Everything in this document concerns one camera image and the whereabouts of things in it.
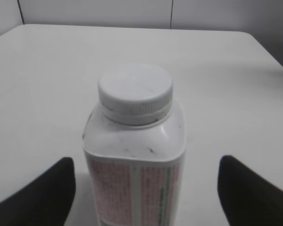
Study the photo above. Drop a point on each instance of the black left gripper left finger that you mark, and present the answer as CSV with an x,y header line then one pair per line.
x,y
46,201

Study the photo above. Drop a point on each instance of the white ribbed bottle cap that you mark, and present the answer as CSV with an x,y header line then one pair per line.
x,y
136,90

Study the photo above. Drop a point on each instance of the white square yogurt bottle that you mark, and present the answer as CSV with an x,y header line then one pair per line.
x,y
136,171

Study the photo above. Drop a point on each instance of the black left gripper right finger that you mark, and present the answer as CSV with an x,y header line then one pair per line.
x,y
246,198

